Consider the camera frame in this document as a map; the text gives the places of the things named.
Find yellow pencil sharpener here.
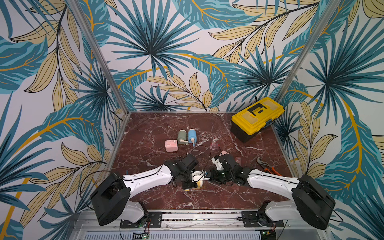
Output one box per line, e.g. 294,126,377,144
189,181,204,191

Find green pencil sharpener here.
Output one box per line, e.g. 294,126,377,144
177,130,189,145

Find blue pencil sharpener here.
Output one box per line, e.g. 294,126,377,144
188,129,197,147

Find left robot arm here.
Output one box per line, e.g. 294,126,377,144
90,154,204,226

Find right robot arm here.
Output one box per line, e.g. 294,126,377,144
204,153,336,230

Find pink sharpener back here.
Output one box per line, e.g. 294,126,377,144
165,140,179,153

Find clear pink tray back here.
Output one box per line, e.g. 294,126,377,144
210,142,220,152

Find yellow black toolbox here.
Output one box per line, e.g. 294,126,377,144
231,97,285,143

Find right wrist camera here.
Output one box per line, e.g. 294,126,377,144
212,155,224,171

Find orange handled pliers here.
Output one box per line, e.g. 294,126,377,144
257,157,282,176

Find aluminium front rail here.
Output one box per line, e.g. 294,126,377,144
70,209,334,240

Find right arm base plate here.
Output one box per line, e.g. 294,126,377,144
240,211,285,229

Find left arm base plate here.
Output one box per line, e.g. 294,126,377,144
120,212,163,229

